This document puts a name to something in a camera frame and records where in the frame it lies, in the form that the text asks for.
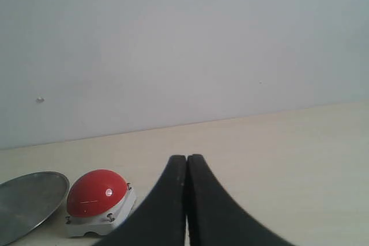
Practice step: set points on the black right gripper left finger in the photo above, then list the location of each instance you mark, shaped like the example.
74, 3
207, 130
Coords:
160, 219

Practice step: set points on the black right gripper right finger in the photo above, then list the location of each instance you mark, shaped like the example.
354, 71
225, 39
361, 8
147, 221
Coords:
214, 217

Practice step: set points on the red dome push button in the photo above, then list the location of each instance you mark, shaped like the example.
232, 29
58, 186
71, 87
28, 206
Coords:
98, 202

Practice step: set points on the round steel plate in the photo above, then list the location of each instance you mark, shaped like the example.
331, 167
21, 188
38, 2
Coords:
28, 200

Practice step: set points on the small white wall clip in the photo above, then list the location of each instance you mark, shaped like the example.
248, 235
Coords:
40, 100

